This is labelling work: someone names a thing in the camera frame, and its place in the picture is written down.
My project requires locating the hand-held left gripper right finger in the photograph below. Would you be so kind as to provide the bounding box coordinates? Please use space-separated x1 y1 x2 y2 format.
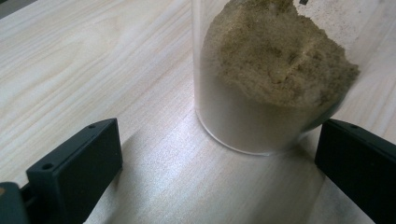
314 119 396 224

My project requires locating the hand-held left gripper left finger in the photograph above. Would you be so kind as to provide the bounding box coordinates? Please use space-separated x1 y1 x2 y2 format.
26 118 123 224

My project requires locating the clear jar of brown powder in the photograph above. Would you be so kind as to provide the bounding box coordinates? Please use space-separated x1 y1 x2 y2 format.
191 0 396 156

